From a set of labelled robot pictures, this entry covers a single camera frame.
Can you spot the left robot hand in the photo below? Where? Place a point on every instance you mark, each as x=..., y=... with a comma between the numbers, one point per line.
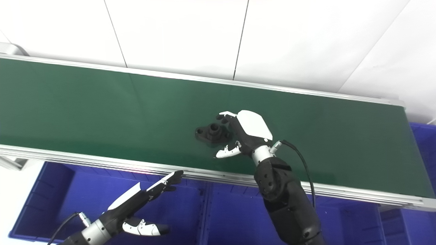
x=131, y=204

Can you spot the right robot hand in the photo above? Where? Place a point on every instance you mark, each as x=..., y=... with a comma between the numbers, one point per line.
x=252, y=127

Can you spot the black flanged machine part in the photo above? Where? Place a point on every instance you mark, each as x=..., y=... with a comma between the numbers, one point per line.
x=209, y=133

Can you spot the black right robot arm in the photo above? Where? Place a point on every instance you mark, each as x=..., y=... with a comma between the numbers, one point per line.
x=286, y=197

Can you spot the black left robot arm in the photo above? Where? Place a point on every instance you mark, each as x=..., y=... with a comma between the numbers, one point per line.
x=90, y=234

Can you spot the blue plastic bin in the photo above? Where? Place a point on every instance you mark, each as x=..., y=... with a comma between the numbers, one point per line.
x=61, y=197
x=238, y=217
x=412, y=224
x=424, y=153

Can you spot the green conveyor belt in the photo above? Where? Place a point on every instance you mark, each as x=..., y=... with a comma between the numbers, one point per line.
x=119, y=112

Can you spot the grey conveyor end cover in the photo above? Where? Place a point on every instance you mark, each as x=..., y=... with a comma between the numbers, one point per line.
x=12, y=49

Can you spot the aluminium conveyor side rail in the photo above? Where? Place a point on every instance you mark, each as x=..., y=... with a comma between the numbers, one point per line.
x=85, y=159
x=170, y=77

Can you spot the aluminium conveyor support bracket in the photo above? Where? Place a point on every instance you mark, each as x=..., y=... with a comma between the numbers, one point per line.
x=12, y=162

